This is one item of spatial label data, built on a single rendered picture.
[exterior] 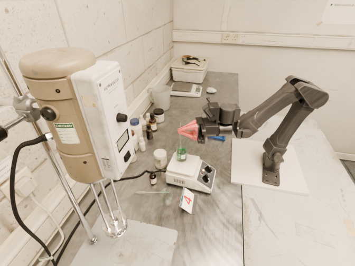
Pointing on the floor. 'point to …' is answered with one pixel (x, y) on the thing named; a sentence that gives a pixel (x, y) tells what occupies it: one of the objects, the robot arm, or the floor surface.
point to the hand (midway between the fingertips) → (179, 131)
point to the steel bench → (199, 244)
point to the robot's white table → (301, 208)
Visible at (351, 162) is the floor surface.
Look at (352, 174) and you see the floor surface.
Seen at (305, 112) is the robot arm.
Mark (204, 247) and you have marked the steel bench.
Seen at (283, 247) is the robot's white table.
